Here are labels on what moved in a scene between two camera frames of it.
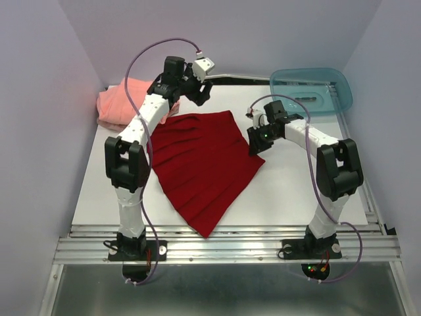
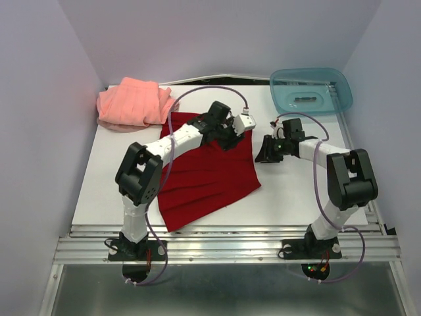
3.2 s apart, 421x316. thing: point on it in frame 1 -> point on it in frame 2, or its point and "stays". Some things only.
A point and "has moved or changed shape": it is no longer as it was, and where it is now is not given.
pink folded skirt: x=114 y=110 stays
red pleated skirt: x=204 y=162 has moved or changed shape
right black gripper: x=255 y=145 -> x=266 y=154
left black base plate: x=136 y=250 stays
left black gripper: x=198 y=97 -> x=233 y=139
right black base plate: x=311 y=249 stays
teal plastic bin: x=323 y=91 stays
